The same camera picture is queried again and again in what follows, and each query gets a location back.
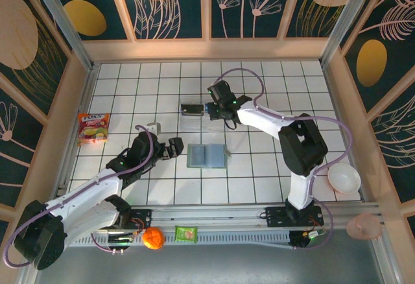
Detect black credit card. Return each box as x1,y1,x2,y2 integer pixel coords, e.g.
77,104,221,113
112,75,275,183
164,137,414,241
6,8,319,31
180,103,204,117

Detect green card holder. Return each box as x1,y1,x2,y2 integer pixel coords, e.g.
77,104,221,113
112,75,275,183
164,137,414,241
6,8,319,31
187,143,231,169

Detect clear plastic tray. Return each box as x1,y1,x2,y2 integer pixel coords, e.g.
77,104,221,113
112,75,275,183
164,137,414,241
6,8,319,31
180,95,228,133

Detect red candy bag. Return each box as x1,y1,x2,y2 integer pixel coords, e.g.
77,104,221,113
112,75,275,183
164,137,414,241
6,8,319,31
77,112,111,147

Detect aluminium base beam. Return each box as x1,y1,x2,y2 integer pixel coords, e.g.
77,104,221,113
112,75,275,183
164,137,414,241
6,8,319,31
32,202,385,233

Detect teal panel flower stems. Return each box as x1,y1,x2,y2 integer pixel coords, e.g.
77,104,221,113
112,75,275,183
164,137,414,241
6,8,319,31
211,0,283,38

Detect green snack packet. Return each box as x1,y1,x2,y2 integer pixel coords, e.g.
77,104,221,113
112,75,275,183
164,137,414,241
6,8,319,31
174,225,198,243

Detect orange fruit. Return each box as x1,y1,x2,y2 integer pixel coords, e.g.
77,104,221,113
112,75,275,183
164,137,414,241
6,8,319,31
141,226,165,251

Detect teal panel orange circle leaves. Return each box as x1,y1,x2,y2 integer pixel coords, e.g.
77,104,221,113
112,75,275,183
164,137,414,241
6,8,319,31
115,0,204,40

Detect teal panel large peach oval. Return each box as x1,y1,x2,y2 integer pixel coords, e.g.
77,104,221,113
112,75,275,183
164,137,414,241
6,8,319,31
0,0,69,116

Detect white bowl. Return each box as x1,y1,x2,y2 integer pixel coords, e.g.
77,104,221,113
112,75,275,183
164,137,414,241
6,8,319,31
327,163,362,195

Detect pink plastic cup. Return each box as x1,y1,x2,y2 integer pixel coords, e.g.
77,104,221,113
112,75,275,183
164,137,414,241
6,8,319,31
346,213,383,241

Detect thin black cable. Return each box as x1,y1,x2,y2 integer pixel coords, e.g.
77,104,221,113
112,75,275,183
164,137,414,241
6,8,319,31
223,118,240,132

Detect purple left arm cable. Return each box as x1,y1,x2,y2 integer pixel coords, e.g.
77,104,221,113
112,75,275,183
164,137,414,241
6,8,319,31
2,124,156,268

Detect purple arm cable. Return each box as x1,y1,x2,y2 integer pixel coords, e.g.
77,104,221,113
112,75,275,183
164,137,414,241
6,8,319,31
213,68,354,251
2,124,156,268

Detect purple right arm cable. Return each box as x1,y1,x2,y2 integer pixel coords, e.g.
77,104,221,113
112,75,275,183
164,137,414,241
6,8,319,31
213,68,354,251

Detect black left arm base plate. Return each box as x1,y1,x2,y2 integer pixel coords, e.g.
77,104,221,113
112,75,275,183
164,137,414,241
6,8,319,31
93,209,152,230

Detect aluminium side rail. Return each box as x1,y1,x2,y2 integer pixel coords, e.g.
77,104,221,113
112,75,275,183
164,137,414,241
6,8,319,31
51,65,98,207

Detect slotted grey cable duct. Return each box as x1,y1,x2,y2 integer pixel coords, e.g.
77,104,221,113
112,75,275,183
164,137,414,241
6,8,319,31
67,231,291,248

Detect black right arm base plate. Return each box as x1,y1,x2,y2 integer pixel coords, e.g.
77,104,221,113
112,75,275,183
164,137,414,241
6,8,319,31
265,206,324,229

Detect aluminium corner post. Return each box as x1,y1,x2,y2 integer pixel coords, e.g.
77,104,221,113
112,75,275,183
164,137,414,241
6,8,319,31
319,0,372,66
27,0,97,69

